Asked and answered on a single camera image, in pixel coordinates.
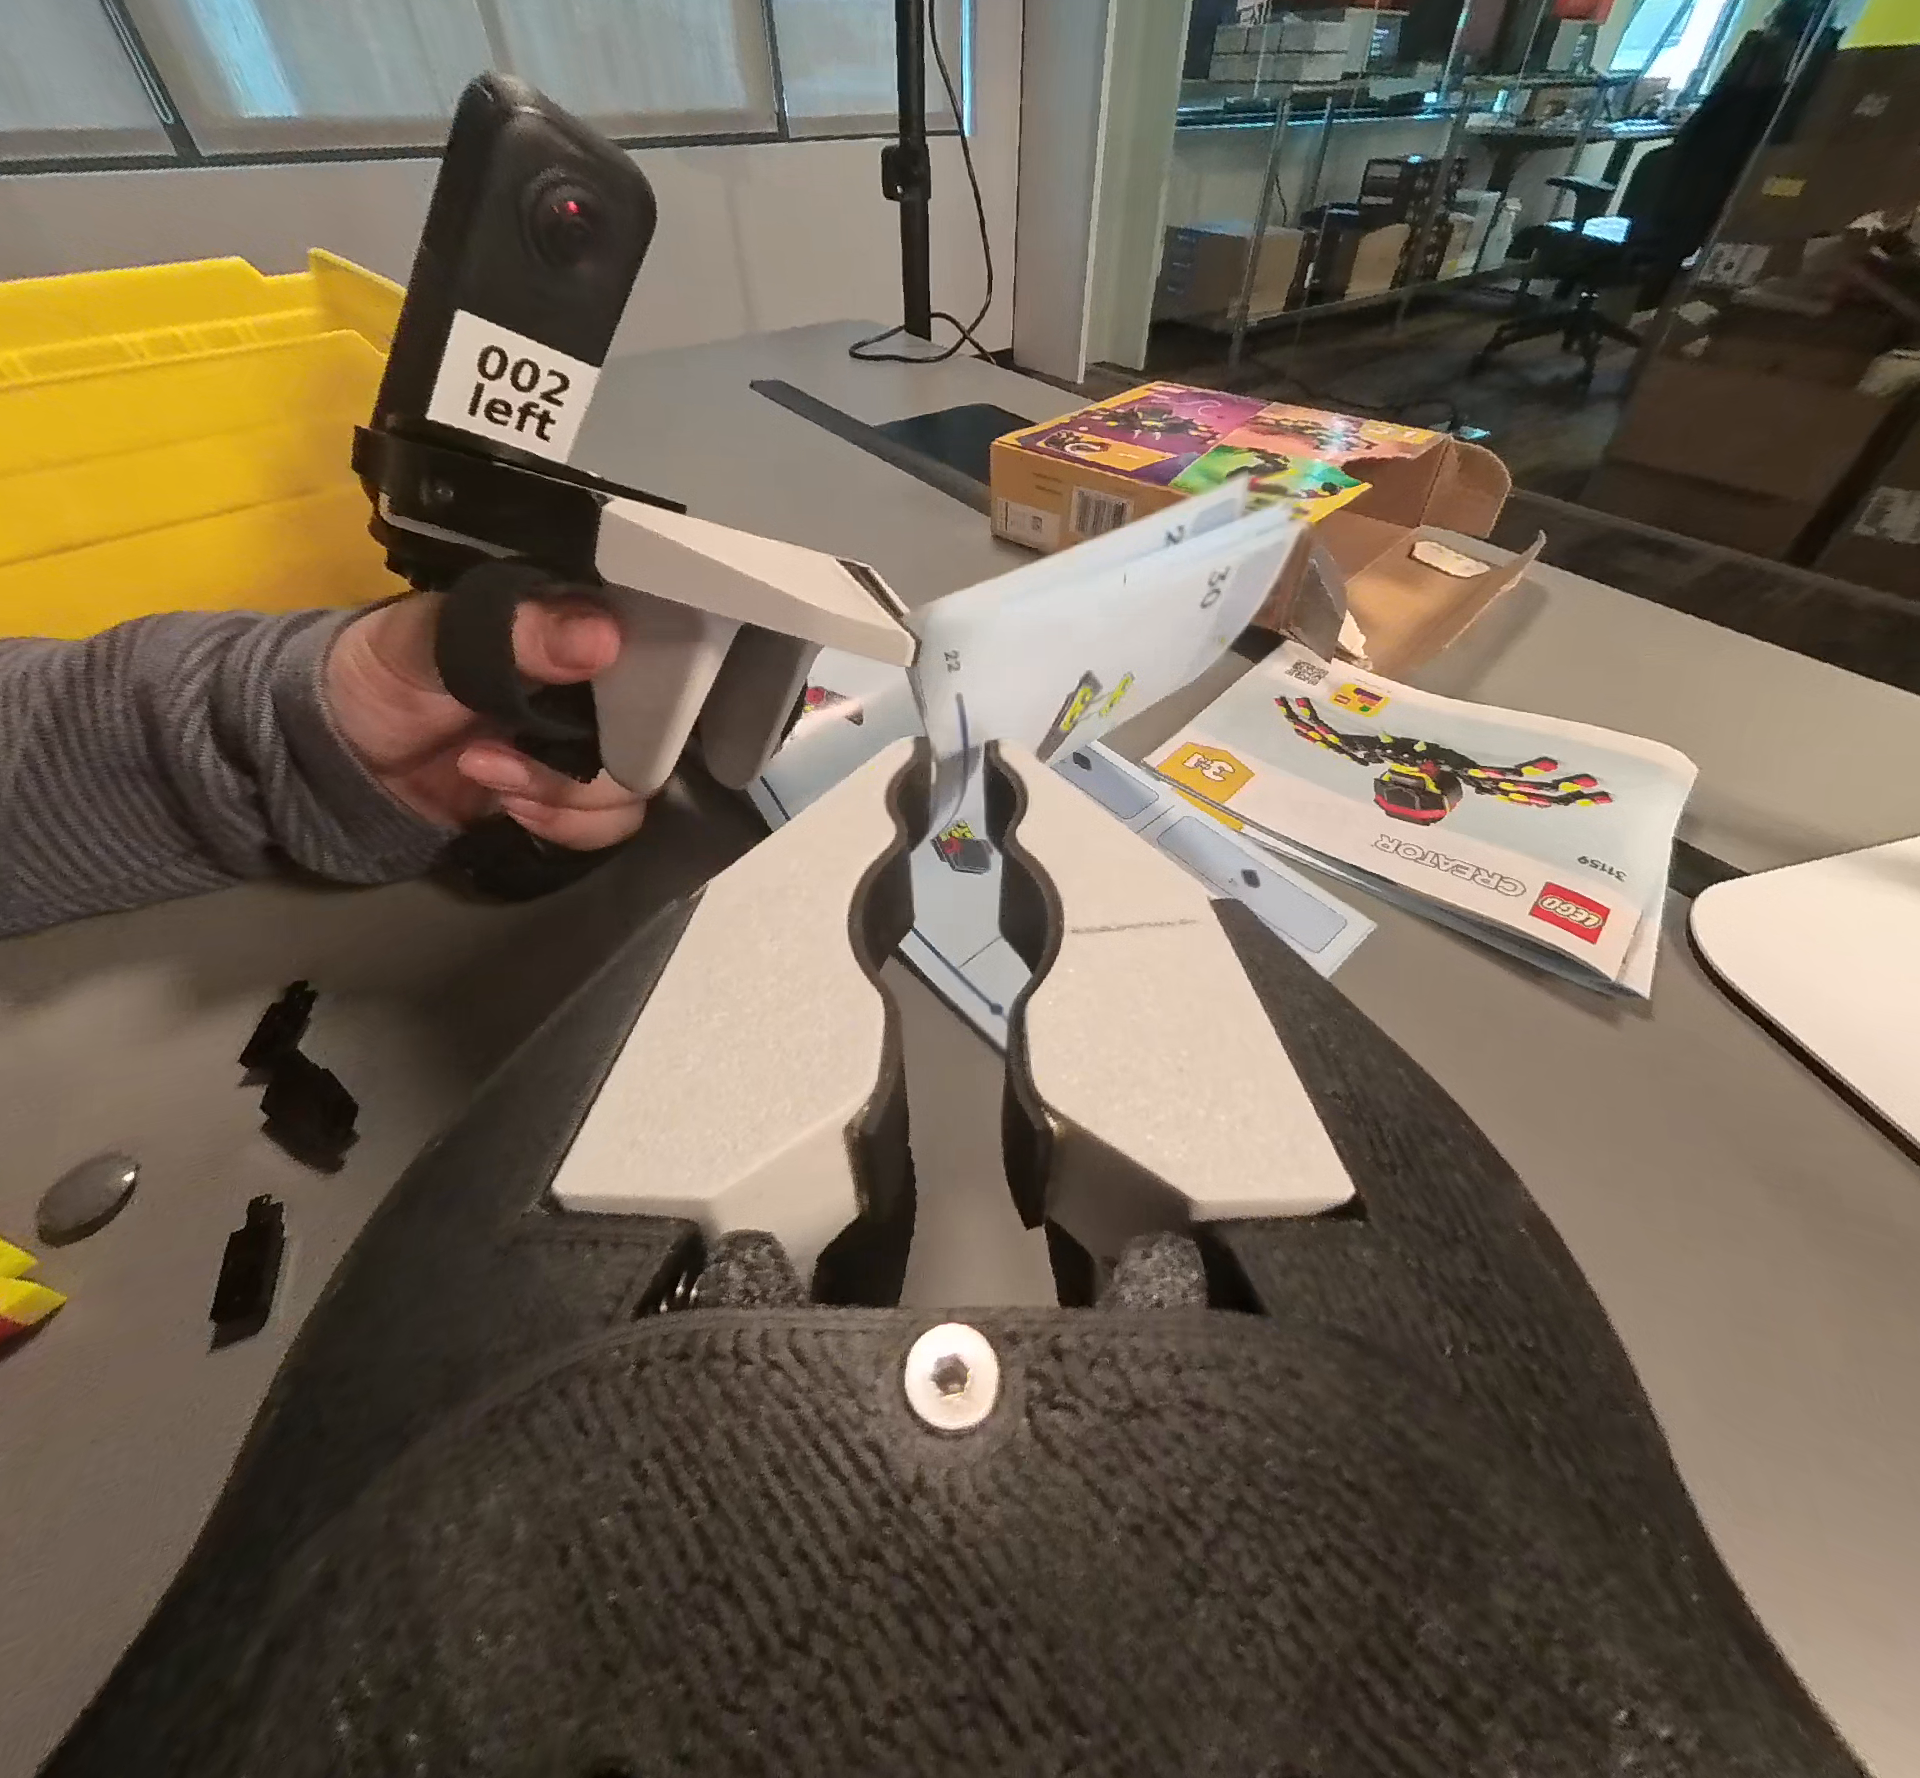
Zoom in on black cable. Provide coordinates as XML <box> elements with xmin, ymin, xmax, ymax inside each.
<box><xmin>842</xmin><ymin>0</ymin><xmax>1002</xmax><ymax>366</ymax></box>

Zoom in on black office chair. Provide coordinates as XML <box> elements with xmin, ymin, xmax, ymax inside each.
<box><xmin>1474</xmin><ymin>0</ymin><xmax>1843</xmax><ymax>388</ymax></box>

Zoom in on dark teal desk pad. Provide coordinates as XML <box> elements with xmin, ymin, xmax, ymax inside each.
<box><xmin>746</xmin><ymin>374</ymin><xmax>1039</xmax><ymax>515</ymax></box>

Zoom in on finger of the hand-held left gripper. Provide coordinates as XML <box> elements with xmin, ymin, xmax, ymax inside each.
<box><xmin>593</xmin><ymin>494</ymin><xmax>922</xmax><ymax>672</ymax></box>

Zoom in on orange cardboard lego box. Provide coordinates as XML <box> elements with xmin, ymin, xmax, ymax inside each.
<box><xmin>986</xmin><ymin>379</ymin><xmax>1548</xmax><ymax>672</ymax></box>

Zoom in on yellow plastic bin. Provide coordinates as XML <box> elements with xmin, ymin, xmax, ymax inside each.
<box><xmin>0</xmin><ymin>247</ymin><xmax>416</xmax><ymax>643</ymax></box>

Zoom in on metal wire shelving rack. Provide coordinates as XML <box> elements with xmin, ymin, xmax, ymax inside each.
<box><xmin>1159</xmin><ymin>0</ymin><xmax>1699</xmax><ymax>357</ymax></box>

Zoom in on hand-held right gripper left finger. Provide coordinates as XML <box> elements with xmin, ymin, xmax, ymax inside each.
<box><xmin>548</xmin><ymin>736</ymin><xmax>919</xmax><ymax>1307</ymax></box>

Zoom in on person's left forearm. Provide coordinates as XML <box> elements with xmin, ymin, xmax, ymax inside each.
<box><xmin>0</xmin><ymin>604</ymin><xmax>455</xmax><ymax>943</ymax></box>

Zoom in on black tripod pole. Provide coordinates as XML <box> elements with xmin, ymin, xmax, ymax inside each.
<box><xmin>881</xmin><ymin>0</ymin><xmax>941</xmax><ymax>344</ymax></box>

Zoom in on person's left hand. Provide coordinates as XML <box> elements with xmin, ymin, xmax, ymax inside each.
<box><xmin>326</xmin><ymin>589</ymin><xmax>653</xmax><ymax>853</ymax></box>

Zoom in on wooden desk lamp white base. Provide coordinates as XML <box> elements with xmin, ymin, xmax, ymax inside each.
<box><xmin>1686</xmin><ymin>833</ymin><xmax>1920</xmax><ymax>1153</ymax></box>

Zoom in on small black yellow lego assembly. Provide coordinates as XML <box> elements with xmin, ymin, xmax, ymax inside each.
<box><xmin>0</xmin><ymin>1233</ymin><xmax>72</xmax><ymax>1351</ymax></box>

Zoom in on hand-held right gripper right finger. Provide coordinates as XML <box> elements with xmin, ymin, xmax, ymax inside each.
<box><xmin>981</xmin><ymin>740</ymin><xmax>1369</xmax><ymax>1307</ymax></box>

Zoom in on grey round lego tile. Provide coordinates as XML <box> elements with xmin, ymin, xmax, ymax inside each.
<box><xmin>33</xmin><ymin>1151</ymin><xmax>143</xmax><ymax>1246</ymax></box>

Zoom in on closed instruction booklet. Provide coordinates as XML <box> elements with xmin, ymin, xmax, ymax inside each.
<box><xmin>1139</xmin><ymin>638</ymin><xmax>1702</xmax><ymax>1002</ymax></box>

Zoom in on black lego slope piece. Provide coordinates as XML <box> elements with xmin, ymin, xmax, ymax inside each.
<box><xmin>258</xmin><ymin>1055</ymin><xmax>365</xmax><ymax>1172</ymax></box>

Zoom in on instruction booklet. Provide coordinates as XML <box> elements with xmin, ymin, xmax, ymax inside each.
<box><xmin>1139</xmin><ymin>638</ymin><xmax>1702</xmax><ymax>1002</ymax></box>
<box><xmin>744</xmin><ymin>476</ymin><xmax>1376</xmax><ymax>1055</ymax></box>

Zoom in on black lego clip piece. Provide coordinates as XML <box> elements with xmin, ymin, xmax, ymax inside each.
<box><xmin>206</xmin><ymin>1190</ymin><xmax>289</xmax><ymax>1348</ymax></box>
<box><xmin>236</xmin><ymin>977</ymin><xmax>323</xmax><ymax>1075</ymax></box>

